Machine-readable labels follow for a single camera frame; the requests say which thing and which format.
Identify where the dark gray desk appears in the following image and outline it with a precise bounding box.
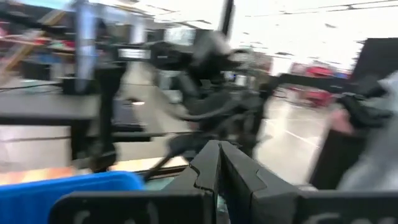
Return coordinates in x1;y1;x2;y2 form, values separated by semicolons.
0;92;103;161

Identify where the red storage bin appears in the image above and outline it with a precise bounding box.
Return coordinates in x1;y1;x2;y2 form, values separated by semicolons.
287;63;336;108

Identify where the white pillar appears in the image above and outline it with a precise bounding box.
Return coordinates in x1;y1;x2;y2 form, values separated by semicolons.
73;0;98;93

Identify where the person's hand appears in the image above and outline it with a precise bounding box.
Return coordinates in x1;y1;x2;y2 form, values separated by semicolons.
328;108;356;135

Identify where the black handheld object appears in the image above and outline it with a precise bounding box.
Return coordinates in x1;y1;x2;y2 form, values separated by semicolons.
337;93;394;129

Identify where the black ceiling pole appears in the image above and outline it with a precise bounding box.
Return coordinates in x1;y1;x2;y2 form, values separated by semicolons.
219;0;234;38

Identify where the person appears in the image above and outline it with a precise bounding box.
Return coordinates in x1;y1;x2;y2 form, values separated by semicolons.
337;70;398;191

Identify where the black ribbed device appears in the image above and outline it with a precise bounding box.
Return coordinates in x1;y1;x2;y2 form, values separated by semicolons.
112;98;146;133

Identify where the black panel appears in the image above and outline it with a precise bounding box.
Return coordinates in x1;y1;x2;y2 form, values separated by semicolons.
309;129;358;190

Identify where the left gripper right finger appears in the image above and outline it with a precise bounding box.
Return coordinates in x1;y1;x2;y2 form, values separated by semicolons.
219;139;300;224

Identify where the blue plastic bin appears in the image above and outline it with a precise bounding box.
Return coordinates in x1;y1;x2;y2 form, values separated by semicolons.
0;170;146;224

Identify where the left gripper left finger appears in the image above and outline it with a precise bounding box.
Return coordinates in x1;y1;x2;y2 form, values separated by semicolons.
161;139;223;224

